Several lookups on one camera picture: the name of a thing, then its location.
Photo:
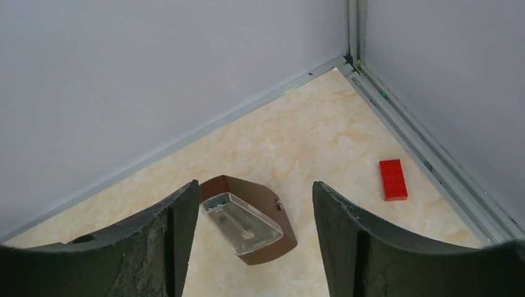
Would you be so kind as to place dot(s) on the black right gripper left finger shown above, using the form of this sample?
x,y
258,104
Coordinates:
x,y
146,254

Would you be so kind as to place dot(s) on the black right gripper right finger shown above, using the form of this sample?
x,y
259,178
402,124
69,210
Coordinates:
x,y
365,255

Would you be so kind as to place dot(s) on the red toy brick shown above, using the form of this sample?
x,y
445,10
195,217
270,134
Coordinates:
x,y
392,180

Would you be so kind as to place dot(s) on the brown wooden metronome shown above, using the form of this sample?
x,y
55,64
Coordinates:
x,y
250,216

